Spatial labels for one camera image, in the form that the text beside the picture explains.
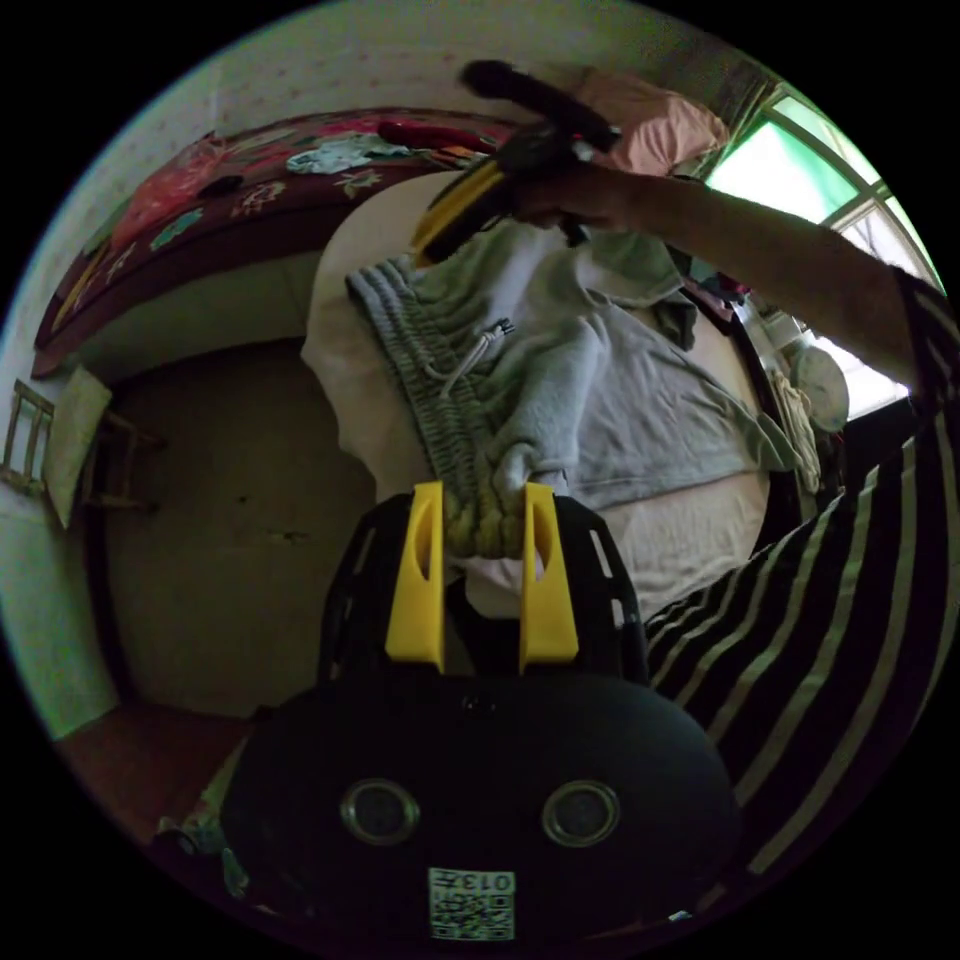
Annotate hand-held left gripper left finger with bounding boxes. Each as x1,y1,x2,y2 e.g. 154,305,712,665
386,482,448,674

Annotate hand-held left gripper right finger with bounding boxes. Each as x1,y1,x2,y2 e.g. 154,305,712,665
521,482,580,674

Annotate gray pants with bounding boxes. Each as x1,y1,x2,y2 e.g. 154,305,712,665
344,217,804,624

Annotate person's right forearm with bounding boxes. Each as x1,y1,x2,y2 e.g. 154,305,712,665
644,176,922,395

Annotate person's right hand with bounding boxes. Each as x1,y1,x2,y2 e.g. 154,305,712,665
517,161,663,234

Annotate red garment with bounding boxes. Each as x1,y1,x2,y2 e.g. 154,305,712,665
377,116,498,153

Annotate pink pillow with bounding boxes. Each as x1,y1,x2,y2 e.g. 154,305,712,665
577,67,730,179

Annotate bed with floral sheet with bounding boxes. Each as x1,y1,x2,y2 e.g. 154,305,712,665
33,108,526,376

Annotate pile of clothes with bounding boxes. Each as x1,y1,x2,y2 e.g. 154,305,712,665
656,247,760,354

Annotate window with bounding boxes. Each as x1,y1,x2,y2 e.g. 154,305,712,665
704,82,943,410

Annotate person's body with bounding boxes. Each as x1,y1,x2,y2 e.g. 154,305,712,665
644,266,960,901

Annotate wooden chair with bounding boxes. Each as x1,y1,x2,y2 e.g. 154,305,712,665
0,365,168,530

